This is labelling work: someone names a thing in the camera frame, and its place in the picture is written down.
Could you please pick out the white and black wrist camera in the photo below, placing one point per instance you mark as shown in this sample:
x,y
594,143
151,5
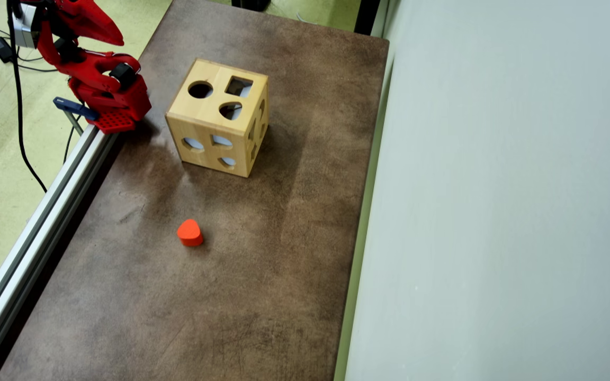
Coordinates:
x,y
25,26

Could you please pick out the red fixed gripper finger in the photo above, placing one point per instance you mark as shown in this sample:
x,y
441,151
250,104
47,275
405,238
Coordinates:
x,y
96,24

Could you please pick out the dark vertical post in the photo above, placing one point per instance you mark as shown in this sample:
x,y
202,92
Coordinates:
x,y
366,16

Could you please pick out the orange-red heart block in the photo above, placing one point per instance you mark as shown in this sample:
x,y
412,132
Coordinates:
x,y
189,232

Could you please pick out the aluminium profile rail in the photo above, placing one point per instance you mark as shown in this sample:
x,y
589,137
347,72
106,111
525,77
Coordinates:
x,y
29,238

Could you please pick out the blue table clamp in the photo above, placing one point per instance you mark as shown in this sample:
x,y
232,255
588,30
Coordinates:
x,y
73,108

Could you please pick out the wooden shape sorter box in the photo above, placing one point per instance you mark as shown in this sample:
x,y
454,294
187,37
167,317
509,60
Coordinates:
x,y
215,119

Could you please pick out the black power adapter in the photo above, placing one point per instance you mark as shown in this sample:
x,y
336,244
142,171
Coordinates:
x,y
1,48

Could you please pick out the red robot arm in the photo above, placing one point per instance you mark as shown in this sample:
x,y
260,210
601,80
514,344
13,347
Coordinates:
x,y
109,95

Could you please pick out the black object on floor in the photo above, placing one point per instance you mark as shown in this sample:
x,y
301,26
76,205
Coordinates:
x,y
251,4

